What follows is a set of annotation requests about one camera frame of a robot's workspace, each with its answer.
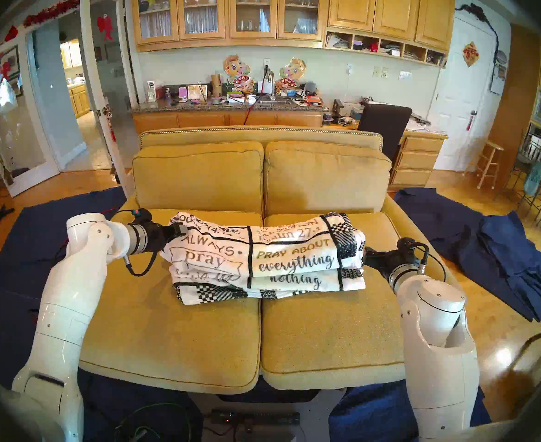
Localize large navy moving blanket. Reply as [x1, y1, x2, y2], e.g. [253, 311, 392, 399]
[0, 186, 492, 442]

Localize white printed fleece blanket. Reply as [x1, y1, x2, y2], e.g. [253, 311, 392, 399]
[160, 211, 367, 306]

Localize teal hanging cloth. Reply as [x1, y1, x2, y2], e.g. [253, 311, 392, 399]
[524, 160, 541, 195]

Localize wooden desk with drawers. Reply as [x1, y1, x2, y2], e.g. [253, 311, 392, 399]
[323, 112, 448, 192]

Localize black door garland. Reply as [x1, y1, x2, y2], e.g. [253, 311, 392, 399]
[455, 3, 501, 52]

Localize crumpled navy moving blanket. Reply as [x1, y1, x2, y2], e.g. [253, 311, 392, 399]
[394, 187, 541, 322]

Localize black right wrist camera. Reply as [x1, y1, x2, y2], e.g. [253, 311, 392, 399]
[397, 237, 430, 262]

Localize white panel door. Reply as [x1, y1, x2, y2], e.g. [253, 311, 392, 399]
[429, 8, 499, 172]

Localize cartoon child wall decoration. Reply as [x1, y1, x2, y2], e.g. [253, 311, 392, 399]
[223, 54, 255, 94]
[276, 57, 307, 93]

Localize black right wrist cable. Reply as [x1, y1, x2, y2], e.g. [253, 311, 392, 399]
[416, 243, 447, 283]

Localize wooden wall cabinets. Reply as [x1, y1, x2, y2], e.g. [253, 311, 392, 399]
[131, 0, 456, 69]

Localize thick black left wrist cable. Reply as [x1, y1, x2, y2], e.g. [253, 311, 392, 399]
[123, 250, 159, 277]

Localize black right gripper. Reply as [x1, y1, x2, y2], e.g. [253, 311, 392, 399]
[363, 248, 407, 277]

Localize wooden stool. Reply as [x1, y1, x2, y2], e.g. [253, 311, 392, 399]
[477, 140, 505, 190]

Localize black power strip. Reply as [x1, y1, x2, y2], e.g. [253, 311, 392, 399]
[210, 410, 301, 427]

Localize red cable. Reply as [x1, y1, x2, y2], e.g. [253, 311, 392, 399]
[244, 75, 266, 125]

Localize black office chair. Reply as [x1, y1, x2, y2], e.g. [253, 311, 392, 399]
[357, 104, 413, 163]

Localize granite counter wooden cabinets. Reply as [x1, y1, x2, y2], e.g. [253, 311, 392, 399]
[129, 98, 329, 134]

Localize yellow fabric sofa frame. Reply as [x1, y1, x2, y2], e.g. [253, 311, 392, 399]
[107, 126, 467, 308]

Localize red garland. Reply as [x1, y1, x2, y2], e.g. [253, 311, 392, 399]
[23, 0, 80, 28]

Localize white glass-pane door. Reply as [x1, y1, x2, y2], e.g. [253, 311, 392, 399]
[0, 36, 60, 198]
[79, 0, 135, 198]

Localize wall calendar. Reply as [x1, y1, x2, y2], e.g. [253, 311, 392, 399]
[490, 61, 507, 95]

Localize wooden kitchen base cabinet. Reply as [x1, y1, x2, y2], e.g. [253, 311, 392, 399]
[68, 83, 91, 118]

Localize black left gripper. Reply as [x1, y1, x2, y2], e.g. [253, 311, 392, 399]
[146, 222, 183, 254]

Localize green cable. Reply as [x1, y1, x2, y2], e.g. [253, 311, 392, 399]
[116, 402, 193, 442]

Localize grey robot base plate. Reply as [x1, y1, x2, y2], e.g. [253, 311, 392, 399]
[188, 390, 347, 442]

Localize stack of desk papers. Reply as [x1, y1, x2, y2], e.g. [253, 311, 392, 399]
[406, 114, 446, 134]

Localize yellow sofa back cushion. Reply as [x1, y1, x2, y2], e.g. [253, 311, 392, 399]
[132, 141, 265, 215]
[264, 140, 392, 215]

